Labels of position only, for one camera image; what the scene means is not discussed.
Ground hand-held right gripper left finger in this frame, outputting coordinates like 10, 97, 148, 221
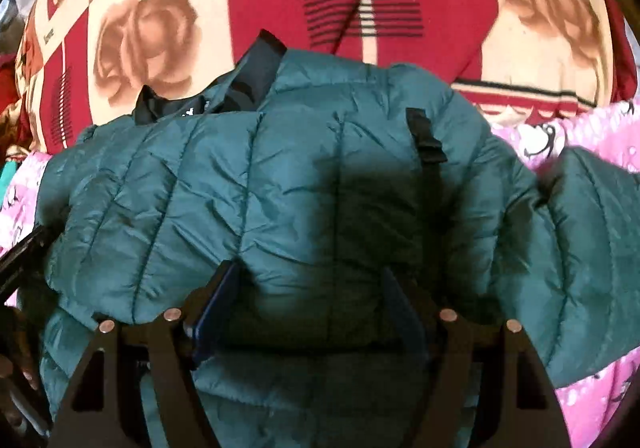
47, 259, 242, 448

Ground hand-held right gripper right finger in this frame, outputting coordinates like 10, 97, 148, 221
381, 267, 572, 448

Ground teal quilted puffer jacket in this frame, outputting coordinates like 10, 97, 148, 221
35, 28, 640, 448

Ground person's left hand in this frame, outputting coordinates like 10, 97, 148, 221
16, 354, 42, 392

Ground turquoise cloth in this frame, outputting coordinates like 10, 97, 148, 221
0, 159, 17, 201

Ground red and gold cloth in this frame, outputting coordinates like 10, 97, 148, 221
0, 53, 43, 151

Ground pink penguin printed blanket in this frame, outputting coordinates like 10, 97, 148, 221
0, 98, 640, 448

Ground red rose printed blanket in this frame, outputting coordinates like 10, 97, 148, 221
15, 0, 638, 159

